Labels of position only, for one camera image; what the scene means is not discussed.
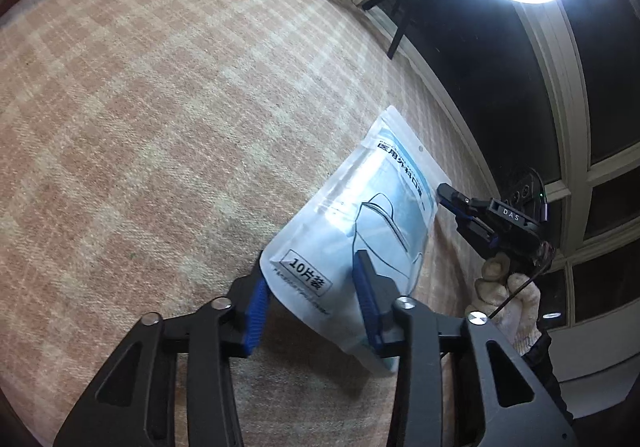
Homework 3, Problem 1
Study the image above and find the face mask package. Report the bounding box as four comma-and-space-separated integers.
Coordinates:
260, 107, 448, 377

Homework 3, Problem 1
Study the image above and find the right white gloved hand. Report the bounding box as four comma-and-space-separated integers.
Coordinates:
465, 253, 541, 356

